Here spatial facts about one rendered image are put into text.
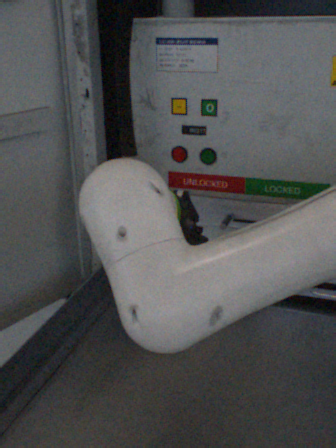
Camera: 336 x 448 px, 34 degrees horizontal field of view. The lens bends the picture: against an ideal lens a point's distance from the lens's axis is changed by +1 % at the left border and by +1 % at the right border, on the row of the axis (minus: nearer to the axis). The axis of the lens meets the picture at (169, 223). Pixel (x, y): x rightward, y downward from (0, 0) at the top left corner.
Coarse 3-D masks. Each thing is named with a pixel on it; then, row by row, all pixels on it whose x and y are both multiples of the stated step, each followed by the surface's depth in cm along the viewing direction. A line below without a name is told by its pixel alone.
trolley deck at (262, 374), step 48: (96, 336) 103; (240, 336) 102; (288, 336) 102; (48, 384) 91; (96, 384) 91; (144, 384) 90; (192, 384) 90; (240, 384) 90; (288, 384) 90; (48, 432) 81; (96, 432) 81; (144, 432) 81; (192, 432) 80; (240, 432) 80; (288, 432) 80
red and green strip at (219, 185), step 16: (176, 176) 113; (192, 176) 112; (208, 176) 111; (224, 176) 109; (224, 192) 111; (240, 192) 110; (256, 192) 109; (272, 192) 107; (288, 192) 106; (304, 192) 105; (320, 192) 104
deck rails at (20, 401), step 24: (96, 288) 113; (72, 312) 104; (96, 312) 110; (48, 336) 97; (72, 336) 103; (24, 360) 90; (48, 360) 96; (0, 384) 84; (24, 384) 90; (0, 408) 85; (24, 408) 86; (0, 432) 81
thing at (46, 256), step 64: (0, 0) 94; (64, 0) 101; (0, 64) 97; (0, 128) 98; (64, 128) 112; (0, 192) 103; (64, 192) 115; (0, 256) 106; (64, 256) 120; (0, 320) 110
